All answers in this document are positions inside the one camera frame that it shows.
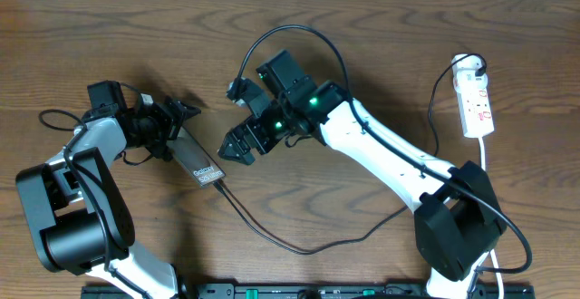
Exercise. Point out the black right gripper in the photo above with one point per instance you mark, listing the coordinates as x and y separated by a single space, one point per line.
250 126

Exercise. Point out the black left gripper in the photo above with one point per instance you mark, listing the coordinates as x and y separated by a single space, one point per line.
169 126

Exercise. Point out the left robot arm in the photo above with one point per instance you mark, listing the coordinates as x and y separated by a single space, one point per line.
76 215

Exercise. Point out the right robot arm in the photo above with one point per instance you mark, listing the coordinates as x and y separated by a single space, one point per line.
455 210

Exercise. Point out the white power strip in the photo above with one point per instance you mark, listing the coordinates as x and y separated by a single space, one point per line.
470 82

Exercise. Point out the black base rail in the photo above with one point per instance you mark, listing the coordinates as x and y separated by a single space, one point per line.
392 290

